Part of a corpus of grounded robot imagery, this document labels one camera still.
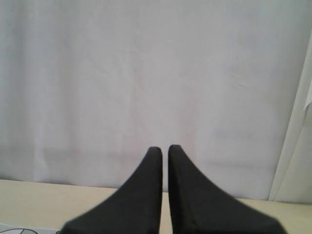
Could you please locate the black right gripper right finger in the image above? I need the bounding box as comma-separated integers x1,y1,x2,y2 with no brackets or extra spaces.
168,145,286,234

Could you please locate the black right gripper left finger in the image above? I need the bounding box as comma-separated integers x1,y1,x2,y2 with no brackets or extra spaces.
60,147,163,234

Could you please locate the white fabric curtain backdrop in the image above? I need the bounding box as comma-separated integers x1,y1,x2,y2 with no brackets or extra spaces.
0,0,312,199

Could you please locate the printed paper game board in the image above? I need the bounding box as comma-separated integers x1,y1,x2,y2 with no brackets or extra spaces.
0,223,59,234

